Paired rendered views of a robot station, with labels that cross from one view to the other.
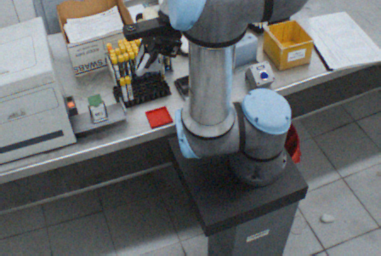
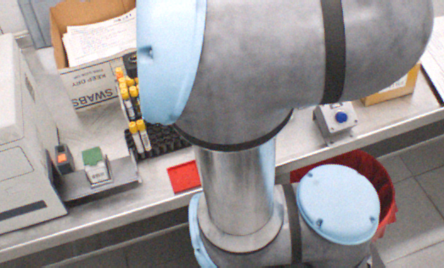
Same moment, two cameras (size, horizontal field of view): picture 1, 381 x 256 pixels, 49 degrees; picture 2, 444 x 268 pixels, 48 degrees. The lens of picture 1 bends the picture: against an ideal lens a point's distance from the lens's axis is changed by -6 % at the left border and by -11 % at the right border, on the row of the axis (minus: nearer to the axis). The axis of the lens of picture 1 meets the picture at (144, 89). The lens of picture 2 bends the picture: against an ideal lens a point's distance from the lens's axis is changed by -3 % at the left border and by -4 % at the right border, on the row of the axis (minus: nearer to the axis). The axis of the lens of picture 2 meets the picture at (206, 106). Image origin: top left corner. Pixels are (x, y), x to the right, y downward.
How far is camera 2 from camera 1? 0.31 m
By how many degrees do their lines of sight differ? 3
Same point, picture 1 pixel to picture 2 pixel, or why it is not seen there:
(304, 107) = (403, 138)
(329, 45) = not seen: outside the picture
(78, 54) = (76, 81)
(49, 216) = not seen: outside the picture
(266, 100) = (338, 187)
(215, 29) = (222, 125)
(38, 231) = not seen: outside the picture
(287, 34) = not seen: hidden behind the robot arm
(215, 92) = (241, 199)
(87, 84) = (90, 124)
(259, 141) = (325, 253)
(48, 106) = (18, 171)
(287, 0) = (378, 68)
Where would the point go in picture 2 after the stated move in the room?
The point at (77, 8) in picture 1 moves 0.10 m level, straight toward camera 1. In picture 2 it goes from (81, 11) to (83, 31)
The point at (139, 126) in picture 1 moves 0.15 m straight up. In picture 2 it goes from (156, 190) to (142, 145)
